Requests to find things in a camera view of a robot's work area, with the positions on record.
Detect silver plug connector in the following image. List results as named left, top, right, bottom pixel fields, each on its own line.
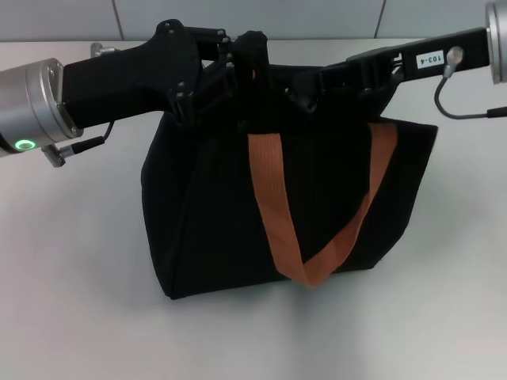
left=90, top=42, right=116, bottom=59

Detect silver plug with black cable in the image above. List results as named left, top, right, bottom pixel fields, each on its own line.
left=42, top=120, right=116, bottom=169

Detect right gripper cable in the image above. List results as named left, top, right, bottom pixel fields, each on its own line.
left=434, top=45, right=507, bottom=120

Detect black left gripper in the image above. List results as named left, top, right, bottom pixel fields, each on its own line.
left=62, top=17, right=238, bottom=130

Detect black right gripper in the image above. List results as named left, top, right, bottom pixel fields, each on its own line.
left=284, top=26, right=492, bottom=116

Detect black food bag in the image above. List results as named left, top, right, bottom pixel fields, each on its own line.
left=140, top=30, right=439, bottom=301

